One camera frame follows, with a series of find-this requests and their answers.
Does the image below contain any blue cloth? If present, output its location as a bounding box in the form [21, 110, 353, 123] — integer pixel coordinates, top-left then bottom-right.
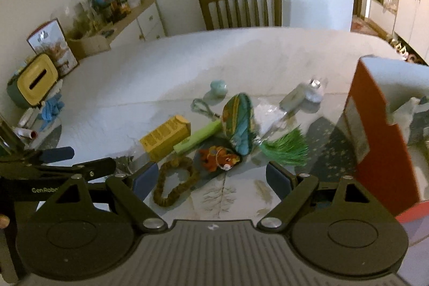
[38, 93, 66, 131]

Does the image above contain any white low niche cabinet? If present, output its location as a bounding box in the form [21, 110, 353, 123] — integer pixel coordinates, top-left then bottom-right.
[369, 0, 399, 35]

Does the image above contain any pile of small toys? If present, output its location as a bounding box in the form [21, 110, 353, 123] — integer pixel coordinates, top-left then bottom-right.
[64, 0, 148, 35]

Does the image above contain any yellow small carton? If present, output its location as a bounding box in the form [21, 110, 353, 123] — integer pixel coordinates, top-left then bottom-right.
[139, 115, 192, 162]

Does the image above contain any row of shoes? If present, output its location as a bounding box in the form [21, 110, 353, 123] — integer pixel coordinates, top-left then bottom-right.
[385, 35, 424, 65]

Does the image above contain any red white picture carton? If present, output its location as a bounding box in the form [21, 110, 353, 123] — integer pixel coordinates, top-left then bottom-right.
[27, 18, 79, 77]

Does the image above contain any orange horse plush toy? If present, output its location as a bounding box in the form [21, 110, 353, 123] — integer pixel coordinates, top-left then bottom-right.
[198, 144, 242, 173]

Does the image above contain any white crumpled paper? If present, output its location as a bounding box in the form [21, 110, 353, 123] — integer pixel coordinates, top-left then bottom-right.
[390, 96, 423, 139]

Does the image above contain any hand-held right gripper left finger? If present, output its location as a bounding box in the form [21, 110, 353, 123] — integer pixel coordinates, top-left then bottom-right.
[34, 161, 168, 233]

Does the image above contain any clear plastic bag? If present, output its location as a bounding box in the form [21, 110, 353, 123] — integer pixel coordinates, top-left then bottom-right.
[251, 98, 292, 146]

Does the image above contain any green stick keychain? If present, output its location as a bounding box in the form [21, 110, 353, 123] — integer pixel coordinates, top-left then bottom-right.
[173, 98, 222, 155]

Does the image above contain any yellow green tissue box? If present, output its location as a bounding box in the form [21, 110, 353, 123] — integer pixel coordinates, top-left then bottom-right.
[7, 53, 60, 109]

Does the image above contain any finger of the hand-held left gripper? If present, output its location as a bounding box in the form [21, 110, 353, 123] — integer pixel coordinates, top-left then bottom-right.
[23, 147, 75, 169]
[37, 158, 117, 181]

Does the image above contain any orange cardboard box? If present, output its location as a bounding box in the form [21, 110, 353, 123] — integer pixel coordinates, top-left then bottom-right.
[342, 55, 429, 218]

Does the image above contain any white red-capped tube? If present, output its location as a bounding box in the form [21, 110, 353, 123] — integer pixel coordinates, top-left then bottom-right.
[12, 127, 37, 140]

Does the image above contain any white small bottle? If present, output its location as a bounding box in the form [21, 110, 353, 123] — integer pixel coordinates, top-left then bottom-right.
[15, 107, 38, 127]

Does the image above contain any beige cardboard box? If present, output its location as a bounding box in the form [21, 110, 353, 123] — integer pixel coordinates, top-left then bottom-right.
[66, 27, 112, 59]

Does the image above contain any patterned floor rug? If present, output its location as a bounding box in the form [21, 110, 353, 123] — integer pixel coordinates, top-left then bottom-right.
[350, 18, 386, 37]

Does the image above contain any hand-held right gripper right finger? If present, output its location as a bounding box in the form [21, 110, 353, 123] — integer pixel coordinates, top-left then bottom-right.
[256, 160, 394, 233]

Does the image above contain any brown braided scrunchie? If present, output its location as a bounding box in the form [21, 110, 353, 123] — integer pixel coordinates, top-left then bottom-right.
[153, 157, 201, 207]

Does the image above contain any beige white sideboard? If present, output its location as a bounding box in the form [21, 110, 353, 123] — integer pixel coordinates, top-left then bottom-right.
[101, 0, 167, 50]

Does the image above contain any light blue translucent trinket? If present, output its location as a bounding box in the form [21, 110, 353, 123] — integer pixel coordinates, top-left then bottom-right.
[206, 80, 229, 104]

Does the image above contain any white two-door cabinet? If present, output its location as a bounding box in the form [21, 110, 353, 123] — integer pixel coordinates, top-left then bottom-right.
[394, 0, 429, 65]

